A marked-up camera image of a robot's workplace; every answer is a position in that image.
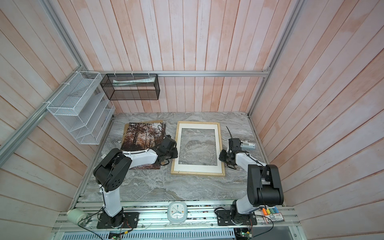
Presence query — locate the white photo mat board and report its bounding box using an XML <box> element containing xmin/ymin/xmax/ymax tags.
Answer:
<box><xmin>173</xmin><ymin>122</ymin><xmax>224</xmax><ymax>175</ymax></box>

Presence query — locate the autumn forest photo print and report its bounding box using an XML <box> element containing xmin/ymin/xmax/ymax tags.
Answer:
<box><xmin>121</xmin><ymin>122</ymin><xmax>167</xmax><ymax>152</ymax></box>

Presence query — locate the light wooden picture frame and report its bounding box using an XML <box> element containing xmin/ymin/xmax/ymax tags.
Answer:
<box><xmin>170</xmin><ymin>120</ymin><xmax>226</xmax><ymax>177</ymax></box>

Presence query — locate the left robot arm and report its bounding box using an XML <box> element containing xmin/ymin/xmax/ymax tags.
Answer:
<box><xmin>93</xmin><ymin>135</ymin><xmax>178</xmax><ymax>229</ymax></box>

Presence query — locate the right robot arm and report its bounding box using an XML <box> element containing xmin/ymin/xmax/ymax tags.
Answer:
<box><xmin>219</xmin><ymin>138</ymin><xmax>284</xmax><ymax>225</ymax></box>

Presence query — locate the small white grey device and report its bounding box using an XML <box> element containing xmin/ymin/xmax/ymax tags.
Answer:
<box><xmin>241</xmin><ymin>142</ymin><xmax>256</xmax><ymax>151</ymax></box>

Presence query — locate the brown cardboard backing board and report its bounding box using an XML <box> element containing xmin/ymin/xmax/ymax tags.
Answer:
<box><xmin>124</xmin><ymin>120</ymin><xmax>164</xmax><ymax>133</ymax></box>

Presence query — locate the white desk clock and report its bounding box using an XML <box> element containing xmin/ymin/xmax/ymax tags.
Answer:
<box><xmin>167</xmin><ymin>202</ymin><xmax>188</xmax><ymax>224</ymax></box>

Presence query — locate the paper in black basket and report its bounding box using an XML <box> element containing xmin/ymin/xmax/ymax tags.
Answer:
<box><xmin>112</xmin><ymin>77</ymin><xmax>156</xmax><ymax>87</ymax></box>

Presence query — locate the pack of coloured highlighters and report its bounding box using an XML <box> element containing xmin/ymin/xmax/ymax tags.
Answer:
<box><xmin>261</xmin><ymin>207</ymin><xmax>285</xmax><ymax>224</ymax></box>

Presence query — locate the white tape roll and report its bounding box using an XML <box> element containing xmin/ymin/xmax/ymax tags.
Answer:
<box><xmin>67</xmin><ymin>209</ymin><xmax>89</xmax><ymax>226</ymax></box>

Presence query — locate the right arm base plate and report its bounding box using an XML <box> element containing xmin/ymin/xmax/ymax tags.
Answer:
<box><xmin>214</xmin><ymin>208</ymin><xmax>258</xmax><ymax>226</ymax></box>

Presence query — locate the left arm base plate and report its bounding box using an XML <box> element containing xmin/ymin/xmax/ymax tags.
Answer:
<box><xmin>97</xmin><ymin>212</ymin><xmax>140</xmax><ymax>229</ymax></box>

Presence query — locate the black wire mesh basket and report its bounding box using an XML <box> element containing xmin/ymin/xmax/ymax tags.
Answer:
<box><xmin>101</xmin><ymin>73</ymin><xmax>161</xmax><ymax>101</ymax></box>

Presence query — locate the white wire mesh shelf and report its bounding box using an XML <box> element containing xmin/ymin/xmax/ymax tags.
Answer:
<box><xmin>47</xmin><ymin>72</ymin><xmax>115</xmax><ymax>145</ymax></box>

